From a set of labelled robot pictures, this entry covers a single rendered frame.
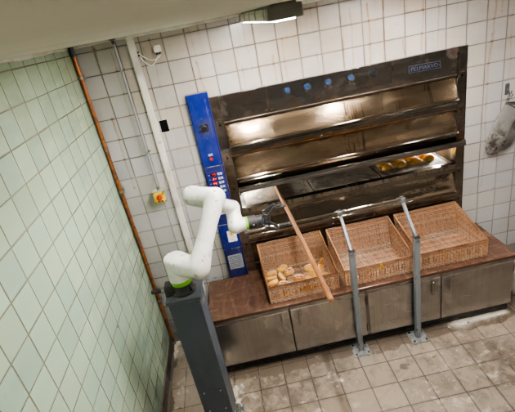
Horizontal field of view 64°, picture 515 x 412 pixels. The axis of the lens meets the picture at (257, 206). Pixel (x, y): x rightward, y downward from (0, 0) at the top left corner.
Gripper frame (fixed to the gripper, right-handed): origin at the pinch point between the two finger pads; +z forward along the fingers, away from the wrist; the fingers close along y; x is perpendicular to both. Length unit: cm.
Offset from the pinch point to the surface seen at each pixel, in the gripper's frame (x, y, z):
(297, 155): -55, -20, 24
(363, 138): -55, -23, 77
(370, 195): -55, 28, 80
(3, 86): 49, -116, -119
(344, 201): -56, 28, 57
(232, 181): -56, -11, -30
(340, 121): -52, -41, 59
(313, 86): -56, -70, 43
